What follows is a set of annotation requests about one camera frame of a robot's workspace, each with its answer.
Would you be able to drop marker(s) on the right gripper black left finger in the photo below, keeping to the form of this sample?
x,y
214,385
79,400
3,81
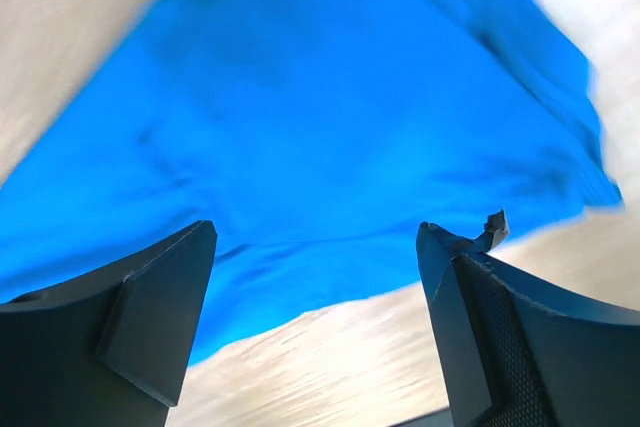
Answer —
x,y
110,347

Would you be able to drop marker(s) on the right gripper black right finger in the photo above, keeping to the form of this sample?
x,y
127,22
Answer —
x,y
516,350

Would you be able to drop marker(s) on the blue t shirt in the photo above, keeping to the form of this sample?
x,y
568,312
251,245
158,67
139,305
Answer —
x,y
316,135

